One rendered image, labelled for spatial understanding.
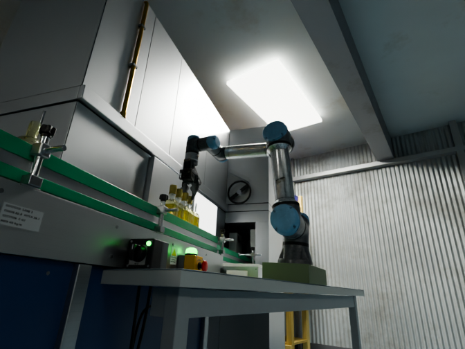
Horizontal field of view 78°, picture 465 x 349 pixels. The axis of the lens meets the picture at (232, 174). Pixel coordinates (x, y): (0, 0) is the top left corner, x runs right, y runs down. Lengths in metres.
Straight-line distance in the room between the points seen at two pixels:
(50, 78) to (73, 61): 0.11
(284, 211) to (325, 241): 3.28
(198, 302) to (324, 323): 3.77
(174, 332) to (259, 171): 1.99
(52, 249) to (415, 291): 3.91
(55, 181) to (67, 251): 0.15
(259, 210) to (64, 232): 1.88
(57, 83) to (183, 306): 1.00
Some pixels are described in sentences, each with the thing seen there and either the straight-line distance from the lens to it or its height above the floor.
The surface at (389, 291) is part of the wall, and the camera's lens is 4.22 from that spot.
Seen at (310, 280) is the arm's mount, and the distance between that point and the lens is 1.20.
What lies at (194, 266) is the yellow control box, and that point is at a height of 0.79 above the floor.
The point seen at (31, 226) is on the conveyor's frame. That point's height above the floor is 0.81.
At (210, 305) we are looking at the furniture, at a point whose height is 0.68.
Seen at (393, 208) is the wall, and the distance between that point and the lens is 4.34.
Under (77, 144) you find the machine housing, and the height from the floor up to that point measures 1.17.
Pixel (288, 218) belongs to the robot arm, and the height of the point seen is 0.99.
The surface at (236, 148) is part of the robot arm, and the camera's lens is 1.59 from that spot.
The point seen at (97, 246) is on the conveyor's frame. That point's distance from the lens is 0.78.
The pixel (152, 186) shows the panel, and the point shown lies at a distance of 1.47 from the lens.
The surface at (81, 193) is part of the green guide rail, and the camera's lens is 0.77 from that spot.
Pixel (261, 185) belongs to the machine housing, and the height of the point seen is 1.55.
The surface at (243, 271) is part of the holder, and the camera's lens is 1.53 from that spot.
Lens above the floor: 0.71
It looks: 22 degrees up
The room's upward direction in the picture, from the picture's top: 3 degrees clockwise
